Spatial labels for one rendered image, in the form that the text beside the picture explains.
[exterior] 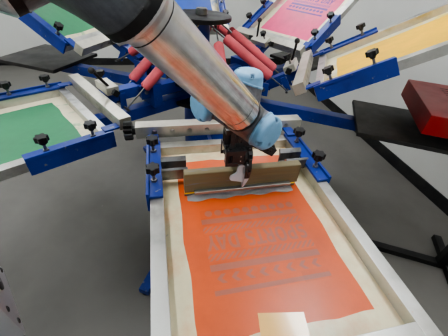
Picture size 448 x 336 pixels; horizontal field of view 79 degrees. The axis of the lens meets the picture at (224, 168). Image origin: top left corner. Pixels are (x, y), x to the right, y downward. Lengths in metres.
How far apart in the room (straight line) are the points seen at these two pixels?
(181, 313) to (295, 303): 0.26
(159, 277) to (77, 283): 1.29
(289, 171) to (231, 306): 0.45
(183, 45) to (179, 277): 0.53
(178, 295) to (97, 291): 1.20
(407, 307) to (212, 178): 0.57
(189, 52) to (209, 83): 0.06
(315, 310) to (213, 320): 0.23
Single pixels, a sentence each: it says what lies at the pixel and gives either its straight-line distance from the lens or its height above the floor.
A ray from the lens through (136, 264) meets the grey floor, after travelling 1.90.
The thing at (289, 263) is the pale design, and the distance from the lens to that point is 0.76.
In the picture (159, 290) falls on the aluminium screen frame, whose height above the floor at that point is 0.99.
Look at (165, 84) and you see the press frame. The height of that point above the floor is 1.02.
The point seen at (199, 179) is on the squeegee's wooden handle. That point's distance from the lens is 0.83.
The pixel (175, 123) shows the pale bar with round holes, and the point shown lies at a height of 1.04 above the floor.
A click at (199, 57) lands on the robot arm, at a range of 0.38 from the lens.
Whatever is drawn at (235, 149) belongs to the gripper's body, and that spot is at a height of 1.14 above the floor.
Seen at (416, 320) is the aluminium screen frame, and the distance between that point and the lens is 0.78.
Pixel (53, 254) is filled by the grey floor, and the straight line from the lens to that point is 2.11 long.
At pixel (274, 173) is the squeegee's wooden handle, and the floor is 1.03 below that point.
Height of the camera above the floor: 1.57
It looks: 38 degrees down
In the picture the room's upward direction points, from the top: 5 degrees clockwise
